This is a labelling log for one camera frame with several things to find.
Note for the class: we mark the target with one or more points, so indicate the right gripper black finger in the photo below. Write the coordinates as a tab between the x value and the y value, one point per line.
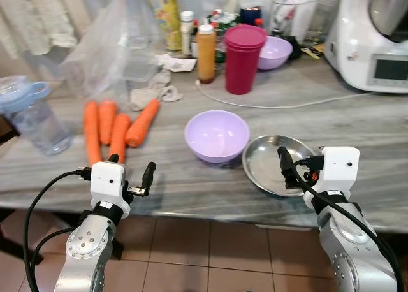
287	161

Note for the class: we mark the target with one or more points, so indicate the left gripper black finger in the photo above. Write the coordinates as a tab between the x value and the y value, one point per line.
113	159
149	174

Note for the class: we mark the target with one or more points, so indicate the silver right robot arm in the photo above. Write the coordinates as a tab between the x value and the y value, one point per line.
347	254

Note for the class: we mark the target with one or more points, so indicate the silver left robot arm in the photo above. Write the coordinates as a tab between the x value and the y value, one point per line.
86	254

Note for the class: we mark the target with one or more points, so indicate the round steel plate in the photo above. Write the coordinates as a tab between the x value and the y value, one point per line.
264	164

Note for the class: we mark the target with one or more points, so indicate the medium orange carrot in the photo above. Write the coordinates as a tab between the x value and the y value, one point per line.
119	136

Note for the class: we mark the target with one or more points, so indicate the long thin orange carrot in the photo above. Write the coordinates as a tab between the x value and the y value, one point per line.
92	132

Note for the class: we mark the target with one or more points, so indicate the short orange carrot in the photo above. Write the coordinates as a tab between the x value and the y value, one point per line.
107	120

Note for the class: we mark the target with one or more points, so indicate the thick tapered orange carrot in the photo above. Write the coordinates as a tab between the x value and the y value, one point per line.
141	125

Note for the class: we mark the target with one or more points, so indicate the black table leg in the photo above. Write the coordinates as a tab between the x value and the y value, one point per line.
119	241

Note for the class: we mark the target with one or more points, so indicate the large lilac plastic bowl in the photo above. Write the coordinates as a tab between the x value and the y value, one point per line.
217	139

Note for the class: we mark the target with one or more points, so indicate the crumpled grey cloth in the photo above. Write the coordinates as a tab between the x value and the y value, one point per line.
150	94

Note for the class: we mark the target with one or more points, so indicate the clear plastic bag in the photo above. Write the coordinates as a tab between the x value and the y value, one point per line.
105	56

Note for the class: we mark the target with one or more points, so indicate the magenta lidded plastic tumbler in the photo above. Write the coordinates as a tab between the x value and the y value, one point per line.
243	62

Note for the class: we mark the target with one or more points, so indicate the small lilac plastic bowl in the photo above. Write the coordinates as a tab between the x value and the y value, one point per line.
278	53

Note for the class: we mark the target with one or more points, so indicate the crumpled white cloth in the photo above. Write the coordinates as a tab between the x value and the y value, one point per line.
177	64

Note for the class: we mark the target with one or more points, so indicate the white kitchen appliance with display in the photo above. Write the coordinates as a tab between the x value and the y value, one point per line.
357	56

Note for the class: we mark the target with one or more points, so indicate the orange sauce bottle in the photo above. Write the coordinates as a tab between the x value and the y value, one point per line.
206	56

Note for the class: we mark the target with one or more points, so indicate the yellow printed package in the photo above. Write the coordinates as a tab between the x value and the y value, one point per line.
164	14

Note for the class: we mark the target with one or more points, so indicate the white lace curtain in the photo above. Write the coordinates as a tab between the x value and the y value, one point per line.
35	18

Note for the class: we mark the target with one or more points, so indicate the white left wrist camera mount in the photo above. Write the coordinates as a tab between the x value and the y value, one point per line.
107	180

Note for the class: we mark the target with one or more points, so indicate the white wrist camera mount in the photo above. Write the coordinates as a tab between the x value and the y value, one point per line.
339	167
107	180

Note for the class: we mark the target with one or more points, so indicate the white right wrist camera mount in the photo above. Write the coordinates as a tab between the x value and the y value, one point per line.
339	167

